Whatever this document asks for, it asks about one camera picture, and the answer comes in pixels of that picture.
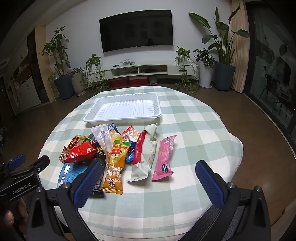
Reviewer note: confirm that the person's left hand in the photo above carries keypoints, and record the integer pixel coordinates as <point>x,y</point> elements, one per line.
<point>21,208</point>

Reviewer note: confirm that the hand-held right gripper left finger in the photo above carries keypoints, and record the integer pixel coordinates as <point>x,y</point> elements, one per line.
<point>87,185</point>

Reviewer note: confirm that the cream white snack packet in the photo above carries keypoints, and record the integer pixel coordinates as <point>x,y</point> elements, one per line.
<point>148,160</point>

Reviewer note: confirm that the light blue snack packet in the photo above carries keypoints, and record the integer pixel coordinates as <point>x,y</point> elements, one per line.
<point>67,175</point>

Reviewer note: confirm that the red chip bag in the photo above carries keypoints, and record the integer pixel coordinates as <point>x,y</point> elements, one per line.
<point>81,151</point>

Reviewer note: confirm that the black snack packet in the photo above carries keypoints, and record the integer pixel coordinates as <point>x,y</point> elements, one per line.
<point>98,192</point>

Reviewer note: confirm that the large-leaf plant in blue pot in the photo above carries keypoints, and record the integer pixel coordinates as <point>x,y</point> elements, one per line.
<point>224,76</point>

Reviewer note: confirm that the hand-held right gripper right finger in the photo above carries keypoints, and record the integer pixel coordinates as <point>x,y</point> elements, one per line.
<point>209,185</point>

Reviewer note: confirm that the pink snack packet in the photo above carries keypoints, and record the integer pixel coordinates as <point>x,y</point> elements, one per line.
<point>164,157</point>

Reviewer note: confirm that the slim red snack packet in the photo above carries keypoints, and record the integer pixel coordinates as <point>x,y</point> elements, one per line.
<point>139,150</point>

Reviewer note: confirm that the orange yellow snack packet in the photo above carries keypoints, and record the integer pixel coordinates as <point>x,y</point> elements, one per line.
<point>114,176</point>

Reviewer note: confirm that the small white pot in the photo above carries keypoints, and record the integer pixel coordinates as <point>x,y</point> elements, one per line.
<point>153,80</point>

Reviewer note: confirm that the white television console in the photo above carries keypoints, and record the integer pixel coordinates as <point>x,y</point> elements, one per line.
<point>171,68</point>

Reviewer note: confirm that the white foam tray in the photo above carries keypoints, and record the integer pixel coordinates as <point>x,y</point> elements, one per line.
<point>122,109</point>

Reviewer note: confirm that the bushy plant in white pot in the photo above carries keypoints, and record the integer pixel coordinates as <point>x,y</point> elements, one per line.
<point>205,76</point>

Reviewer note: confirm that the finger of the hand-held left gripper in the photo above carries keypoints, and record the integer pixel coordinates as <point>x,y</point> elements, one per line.
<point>17,160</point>
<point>39,165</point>

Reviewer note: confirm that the trailing pothos plant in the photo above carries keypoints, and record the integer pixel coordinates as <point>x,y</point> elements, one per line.
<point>93,61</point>
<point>182,52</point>

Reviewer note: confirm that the red white snack packet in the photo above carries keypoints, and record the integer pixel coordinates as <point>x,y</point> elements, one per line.
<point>130,134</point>

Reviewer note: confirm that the clear white snack packet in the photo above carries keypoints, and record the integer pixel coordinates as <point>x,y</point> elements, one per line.
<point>101,136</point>

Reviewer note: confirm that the wall-mounted black television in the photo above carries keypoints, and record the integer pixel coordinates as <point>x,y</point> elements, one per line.
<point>136,30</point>

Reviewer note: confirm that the gold brown label packet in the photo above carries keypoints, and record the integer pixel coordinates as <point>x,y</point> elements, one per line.
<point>77,140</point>

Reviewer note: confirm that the small plant in ribbed pot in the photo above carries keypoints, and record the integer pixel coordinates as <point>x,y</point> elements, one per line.
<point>78,83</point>

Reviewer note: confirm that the leafy tree in blue pot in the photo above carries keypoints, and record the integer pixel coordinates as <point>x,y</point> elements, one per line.
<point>63,87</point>

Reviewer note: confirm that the white built-in cabinet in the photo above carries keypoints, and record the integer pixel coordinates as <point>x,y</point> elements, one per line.
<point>25,88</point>

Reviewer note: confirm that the green white checkered tablecloth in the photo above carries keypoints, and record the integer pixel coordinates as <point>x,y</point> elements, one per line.
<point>185,120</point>

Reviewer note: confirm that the dark chair behind glass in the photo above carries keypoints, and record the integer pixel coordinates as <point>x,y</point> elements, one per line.
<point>270,85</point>

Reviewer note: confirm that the green snack packet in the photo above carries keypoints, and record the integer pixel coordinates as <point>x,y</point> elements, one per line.
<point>91,138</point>

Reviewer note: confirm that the red storage box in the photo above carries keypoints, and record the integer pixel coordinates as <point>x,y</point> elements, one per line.
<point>138,81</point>
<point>119,83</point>

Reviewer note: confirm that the glass sliding door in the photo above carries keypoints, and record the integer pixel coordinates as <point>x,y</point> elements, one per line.
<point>272,58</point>

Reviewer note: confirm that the beige curtain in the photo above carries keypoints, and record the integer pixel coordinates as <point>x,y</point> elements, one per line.
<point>238,58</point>

